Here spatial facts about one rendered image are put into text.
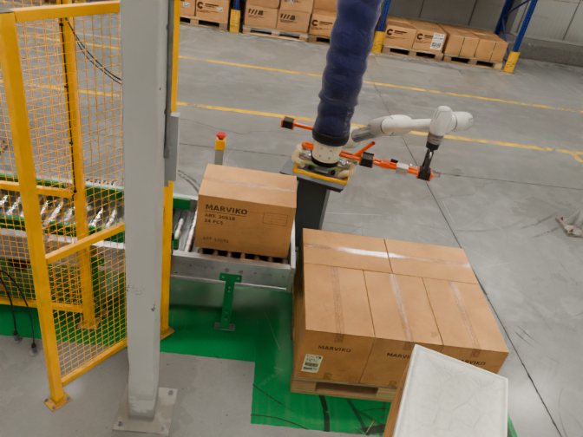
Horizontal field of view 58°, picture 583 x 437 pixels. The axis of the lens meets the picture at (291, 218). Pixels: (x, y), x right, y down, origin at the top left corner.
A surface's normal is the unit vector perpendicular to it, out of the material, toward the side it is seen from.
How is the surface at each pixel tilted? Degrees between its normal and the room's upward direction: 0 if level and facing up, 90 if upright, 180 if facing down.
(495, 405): 0
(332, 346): 90
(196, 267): 90
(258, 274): 90
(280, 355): 0
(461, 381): 0
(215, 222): 90
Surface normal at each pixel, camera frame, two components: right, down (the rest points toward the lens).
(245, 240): -0.01, 0.55
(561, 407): 0.15, -0.82
